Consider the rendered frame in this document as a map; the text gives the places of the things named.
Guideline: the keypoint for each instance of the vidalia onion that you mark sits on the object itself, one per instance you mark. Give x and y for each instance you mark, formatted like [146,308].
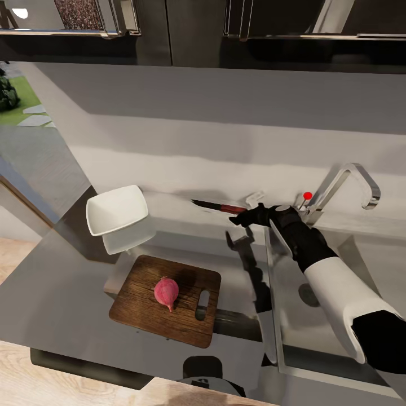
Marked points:
[166,291]

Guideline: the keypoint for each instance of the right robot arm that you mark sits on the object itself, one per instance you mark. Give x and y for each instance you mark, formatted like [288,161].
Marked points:
[368,328]

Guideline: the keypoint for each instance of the dishwasher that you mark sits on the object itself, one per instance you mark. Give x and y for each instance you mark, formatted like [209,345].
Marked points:
[92,370]

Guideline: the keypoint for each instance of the cutting board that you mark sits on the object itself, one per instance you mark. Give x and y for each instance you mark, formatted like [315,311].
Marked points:
[136,305]

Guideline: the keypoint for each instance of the parer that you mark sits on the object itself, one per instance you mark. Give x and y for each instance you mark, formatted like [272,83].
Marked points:
[222,207]

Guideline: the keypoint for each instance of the cabinet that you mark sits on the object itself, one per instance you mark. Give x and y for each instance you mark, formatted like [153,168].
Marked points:
[347,36]

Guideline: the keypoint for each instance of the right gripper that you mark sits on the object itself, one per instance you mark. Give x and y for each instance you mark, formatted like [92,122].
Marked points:
[248,217]

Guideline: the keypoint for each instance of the bowl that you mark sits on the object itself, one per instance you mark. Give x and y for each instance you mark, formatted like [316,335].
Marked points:
[116,210]

